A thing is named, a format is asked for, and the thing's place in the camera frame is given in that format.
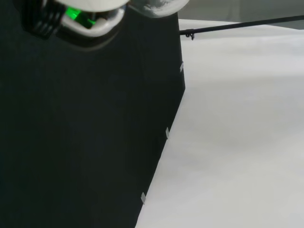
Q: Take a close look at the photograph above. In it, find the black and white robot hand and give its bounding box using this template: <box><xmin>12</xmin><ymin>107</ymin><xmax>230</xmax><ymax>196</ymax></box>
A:
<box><xmin>23</xmin><ymin>0</ymin><xmax>131</xmax><ymax>38</ymax></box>

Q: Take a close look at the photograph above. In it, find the black bench cloth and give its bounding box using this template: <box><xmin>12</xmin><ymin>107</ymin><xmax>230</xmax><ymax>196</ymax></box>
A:
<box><xmin>0</xmin><ymin>0</ymin><xmax>187</xmax><ymax>228</ymax></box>

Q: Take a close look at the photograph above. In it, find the black tripod rod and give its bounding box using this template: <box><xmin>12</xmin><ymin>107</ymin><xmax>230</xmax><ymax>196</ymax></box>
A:
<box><xmin>179</xmin><ymin>15</ymin><xmax>304</xmax><ymax>40</ymax></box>

